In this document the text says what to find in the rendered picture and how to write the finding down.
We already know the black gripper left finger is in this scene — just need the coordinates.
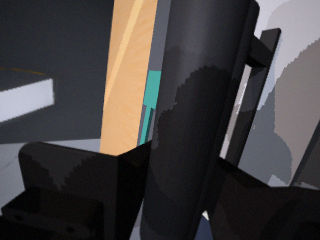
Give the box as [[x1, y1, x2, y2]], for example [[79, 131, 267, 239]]
[[18, 140, 152, 240]]

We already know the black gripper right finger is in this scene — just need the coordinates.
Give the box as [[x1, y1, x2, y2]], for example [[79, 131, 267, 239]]
[[205, 157, 320, 240]]

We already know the teal flat trowel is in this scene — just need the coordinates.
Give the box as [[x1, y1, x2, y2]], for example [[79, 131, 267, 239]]
[[139, 70, 161, 146]]

